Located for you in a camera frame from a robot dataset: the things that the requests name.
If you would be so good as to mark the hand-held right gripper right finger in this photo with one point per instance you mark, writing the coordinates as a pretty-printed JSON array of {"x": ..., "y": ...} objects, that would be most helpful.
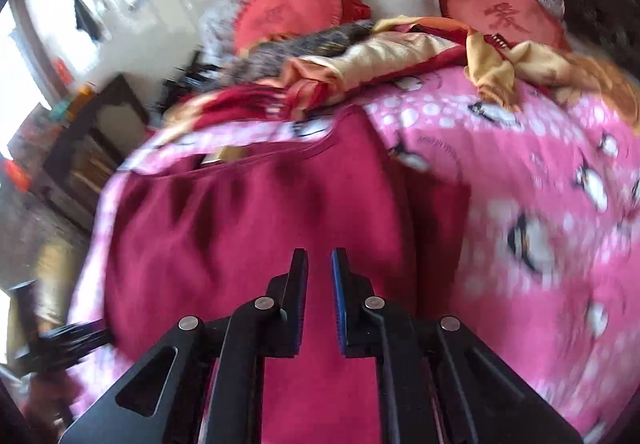
[{"x": 340, "y": 304}]

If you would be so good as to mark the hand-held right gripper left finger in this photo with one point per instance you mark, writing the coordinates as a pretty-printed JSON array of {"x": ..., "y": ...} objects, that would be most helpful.
[{"x": 300, "y": 304}]

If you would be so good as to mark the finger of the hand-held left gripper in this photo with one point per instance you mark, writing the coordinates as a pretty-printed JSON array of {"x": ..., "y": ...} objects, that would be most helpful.
[{"x": 75, "y": 338}]

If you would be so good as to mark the dark red knit garment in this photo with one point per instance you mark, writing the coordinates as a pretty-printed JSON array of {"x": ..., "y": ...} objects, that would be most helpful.
[{"x": 250, "y": 224}]

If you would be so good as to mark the dark wooden nightstand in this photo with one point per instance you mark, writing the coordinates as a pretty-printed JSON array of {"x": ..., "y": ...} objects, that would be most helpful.
[{"x": 110, "y": 123}]

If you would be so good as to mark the pink penguin print blanket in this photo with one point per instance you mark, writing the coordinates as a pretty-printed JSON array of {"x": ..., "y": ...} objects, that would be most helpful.
[{"x": 525, "y": 163}]

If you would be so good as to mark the yellow orange blanket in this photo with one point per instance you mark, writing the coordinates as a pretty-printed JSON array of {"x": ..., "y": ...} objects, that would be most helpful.
[{"x": 400, "y": 48}]

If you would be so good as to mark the dark patterned cloth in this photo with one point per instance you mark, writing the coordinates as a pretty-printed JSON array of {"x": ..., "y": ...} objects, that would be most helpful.
[{"x": 310, "y": 41}]

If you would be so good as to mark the red heart pillow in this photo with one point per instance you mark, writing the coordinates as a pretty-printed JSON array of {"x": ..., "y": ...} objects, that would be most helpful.
[
  {"x": 500, "y": 13},
  {"x": 290, "y": 13}
]

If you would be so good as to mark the dark hanging cloth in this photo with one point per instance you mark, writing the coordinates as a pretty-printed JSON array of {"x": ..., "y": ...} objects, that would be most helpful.
[{"x": 92, "y": 18}]

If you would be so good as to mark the black frame object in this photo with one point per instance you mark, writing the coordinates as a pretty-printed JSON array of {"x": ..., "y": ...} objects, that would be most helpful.
[{"x": 192, "y": 78}]

